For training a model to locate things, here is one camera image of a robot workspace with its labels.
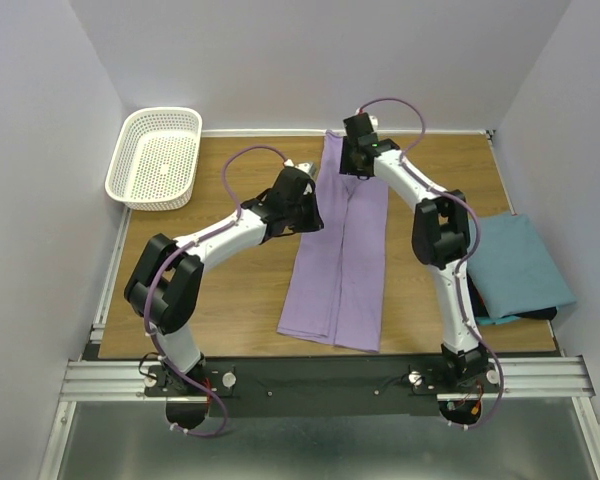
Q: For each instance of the purple t shirt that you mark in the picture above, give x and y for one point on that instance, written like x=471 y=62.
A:
x=336 y=291

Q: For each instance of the white plastic laundry basket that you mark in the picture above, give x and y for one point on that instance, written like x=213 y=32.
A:
x=154 y=163

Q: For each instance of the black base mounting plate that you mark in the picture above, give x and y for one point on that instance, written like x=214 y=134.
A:
x=324 y=386

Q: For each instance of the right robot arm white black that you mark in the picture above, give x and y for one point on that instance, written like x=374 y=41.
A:
x=441 y=240

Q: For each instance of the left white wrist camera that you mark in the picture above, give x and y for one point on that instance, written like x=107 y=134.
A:
x=300 y=176

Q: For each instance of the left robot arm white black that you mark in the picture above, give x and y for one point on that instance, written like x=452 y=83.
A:
x=164 y=286

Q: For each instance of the folded teal t shirt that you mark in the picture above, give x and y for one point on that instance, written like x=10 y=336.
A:
x=513 y=270

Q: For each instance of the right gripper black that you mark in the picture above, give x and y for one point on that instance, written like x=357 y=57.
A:
x=355 y=166

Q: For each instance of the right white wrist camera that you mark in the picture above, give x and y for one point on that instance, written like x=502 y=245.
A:
x=373 y=120

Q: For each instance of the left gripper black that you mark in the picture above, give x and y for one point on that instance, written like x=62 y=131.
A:
x=307 y=215

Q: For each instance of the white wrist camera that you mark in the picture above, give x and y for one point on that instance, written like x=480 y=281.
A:
x=373 y=120
x=300 y=176

